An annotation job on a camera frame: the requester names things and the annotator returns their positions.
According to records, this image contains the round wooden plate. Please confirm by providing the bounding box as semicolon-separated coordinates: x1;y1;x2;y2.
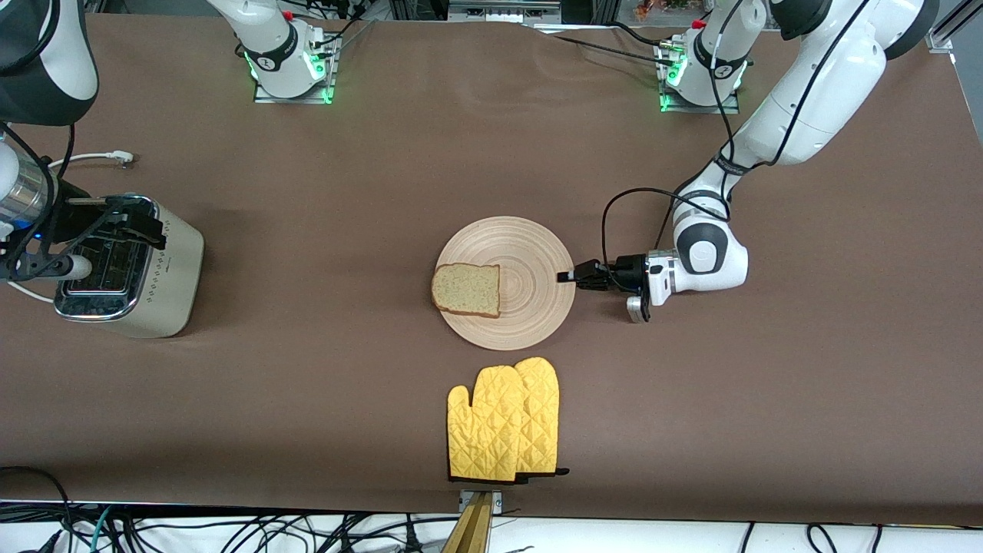
435;217;576;352

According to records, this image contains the bread slice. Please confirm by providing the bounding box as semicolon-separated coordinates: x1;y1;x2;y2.
431;263;501;319

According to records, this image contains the beige chrome toaster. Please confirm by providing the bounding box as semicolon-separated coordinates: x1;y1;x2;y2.
54;194;205;339

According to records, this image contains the yellow quilted oven mitt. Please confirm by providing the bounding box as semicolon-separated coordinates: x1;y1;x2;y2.
513;356;571;480
447;366;531;483

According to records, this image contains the brown table cover sheet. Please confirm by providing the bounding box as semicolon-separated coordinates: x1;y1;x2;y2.
0;12;983;527

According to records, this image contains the aluminium corner profile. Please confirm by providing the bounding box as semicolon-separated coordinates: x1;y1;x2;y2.
925;0;983;55

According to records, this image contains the white toaster power cable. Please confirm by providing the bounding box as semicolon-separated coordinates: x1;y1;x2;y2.
0;151;137;303

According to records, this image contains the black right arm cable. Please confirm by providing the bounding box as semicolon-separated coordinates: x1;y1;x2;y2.
0;123;78;266

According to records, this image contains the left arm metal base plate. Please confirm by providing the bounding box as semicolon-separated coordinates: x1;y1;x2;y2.
659;40;742;114

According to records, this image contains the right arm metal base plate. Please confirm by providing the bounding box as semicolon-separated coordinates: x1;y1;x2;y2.
253;35;339;104

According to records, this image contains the black cable on table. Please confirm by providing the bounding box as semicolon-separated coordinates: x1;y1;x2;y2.
530;27;680;66

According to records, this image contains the black looped floor cable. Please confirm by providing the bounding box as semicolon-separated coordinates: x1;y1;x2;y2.
0;466;74;553

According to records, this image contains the aluminium profile frame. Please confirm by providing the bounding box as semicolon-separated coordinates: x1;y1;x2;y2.
448;0;563;24

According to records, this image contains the gold aluminium profile post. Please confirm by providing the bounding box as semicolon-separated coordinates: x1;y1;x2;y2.
442;493;494;553

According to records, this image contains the tangled black cable bundle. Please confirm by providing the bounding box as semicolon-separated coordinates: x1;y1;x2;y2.
115;511;454;553

